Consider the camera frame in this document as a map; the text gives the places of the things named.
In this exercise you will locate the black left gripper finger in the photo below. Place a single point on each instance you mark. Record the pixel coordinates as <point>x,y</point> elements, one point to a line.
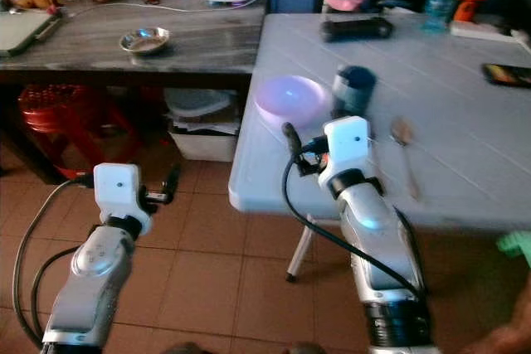
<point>172,181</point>

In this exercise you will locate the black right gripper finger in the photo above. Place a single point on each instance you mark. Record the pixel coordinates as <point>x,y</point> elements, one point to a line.
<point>291,138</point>

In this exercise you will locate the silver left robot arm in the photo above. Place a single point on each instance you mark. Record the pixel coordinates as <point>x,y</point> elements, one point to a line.
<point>93,275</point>

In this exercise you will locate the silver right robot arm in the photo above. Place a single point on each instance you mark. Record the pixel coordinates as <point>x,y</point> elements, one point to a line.
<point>377,234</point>

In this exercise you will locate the large purple plastic bowl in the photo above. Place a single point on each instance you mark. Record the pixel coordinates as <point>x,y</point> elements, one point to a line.
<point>290,97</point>

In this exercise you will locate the white plastic storage box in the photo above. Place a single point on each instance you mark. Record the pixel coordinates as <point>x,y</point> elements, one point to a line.
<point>201,124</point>

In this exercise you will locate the dark blue cup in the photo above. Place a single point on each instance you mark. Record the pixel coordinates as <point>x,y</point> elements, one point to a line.
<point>353,87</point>

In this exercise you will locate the red plastic stool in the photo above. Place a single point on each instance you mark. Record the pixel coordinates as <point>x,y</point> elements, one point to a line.
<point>62,126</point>

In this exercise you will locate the grey stone counter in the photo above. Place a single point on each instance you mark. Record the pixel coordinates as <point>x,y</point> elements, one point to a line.
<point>207,39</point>

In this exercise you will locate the small steel bowl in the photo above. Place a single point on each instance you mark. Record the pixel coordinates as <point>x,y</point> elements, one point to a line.
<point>145,40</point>

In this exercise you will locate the white folding table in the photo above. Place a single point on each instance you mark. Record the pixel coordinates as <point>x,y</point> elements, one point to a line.
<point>456,113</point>

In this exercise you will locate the teal transparent bottle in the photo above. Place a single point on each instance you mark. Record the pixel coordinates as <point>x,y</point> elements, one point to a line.
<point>441,2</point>

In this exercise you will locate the green cutting board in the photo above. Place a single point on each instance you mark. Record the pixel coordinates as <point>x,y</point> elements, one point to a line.
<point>23,32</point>

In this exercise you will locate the black smartphone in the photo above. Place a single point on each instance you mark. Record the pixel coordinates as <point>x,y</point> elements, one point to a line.
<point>508,75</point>

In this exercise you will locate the white power strip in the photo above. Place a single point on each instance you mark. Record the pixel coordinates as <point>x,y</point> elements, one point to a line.
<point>485,31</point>

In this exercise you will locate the orange small object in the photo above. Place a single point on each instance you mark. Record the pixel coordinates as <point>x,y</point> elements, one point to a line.
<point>470,4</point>

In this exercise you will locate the green plastic object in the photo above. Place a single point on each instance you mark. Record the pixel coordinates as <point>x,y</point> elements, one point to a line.
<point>514,244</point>

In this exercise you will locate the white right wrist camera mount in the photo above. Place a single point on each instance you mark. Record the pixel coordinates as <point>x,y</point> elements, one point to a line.
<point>345,143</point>

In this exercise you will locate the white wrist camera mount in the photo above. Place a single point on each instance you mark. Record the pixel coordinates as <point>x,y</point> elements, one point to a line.
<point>118,192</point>
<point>345,143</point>

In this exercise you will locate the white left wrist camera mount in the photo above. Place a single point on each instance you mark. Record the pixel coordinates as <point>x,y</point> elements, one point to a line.
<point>118,192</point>

